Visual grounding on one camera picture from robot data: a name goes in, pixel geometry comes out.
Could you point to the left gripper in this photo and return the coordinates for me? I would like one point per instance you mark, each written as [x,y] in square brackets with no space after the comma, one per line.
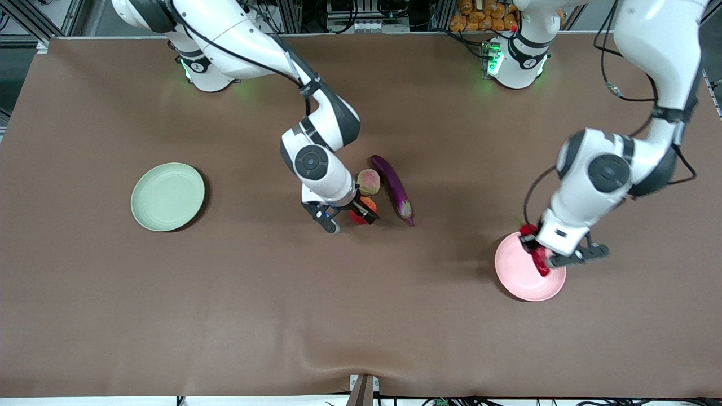
[531,239]

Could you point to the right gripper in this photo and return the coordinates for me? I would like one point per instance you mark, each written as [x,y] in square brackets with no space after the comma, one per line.
[359,203]

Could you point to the red chili pepper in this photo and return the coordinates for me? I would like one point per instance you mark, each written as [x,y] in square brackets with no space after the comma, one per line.
[542,262]

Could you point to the red pomegranate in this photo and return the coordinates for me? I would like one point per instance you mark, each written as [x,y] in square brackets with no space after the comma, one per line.
[355,217]

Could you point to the pink yellow peach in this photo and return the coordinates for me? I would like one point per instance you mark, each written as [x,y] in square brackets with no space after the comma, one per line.
[369,181]

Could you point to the purple eggplant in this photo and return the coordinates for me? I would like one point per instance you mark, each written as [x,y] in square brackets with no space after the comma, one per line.
[393,189]

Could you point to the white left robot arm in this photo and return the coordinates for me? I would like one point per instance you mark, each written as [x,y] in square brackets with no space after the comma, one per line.
[660,39]

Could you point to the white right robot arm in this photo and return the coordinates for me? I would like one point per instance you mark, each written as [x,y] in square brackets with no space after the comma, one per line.
[242,39]

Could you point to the pink round plate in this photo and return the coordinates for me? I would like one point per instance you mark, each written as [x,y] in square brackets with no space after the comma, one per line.
[519,276]

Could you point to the brown table cloth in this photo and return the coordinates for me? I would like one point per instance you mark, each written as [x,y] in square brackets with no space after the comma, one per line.
[361,310]

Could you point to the green round plate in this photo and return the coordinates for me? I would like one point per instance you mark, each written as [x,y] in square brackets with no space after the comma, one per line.
[167,197]

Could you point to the bag of orange snacks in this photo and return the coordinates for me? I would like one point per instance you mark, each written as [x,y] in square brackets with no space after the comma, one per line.
[479,17]

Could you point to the metal table bracket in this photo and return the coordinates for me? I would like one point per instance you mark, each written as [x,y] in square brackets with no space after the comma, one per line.
[362,390]

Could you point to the aluminium frame profile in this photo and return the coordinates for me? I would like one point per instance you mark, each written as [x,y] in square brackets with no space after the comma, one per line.
[25,20]

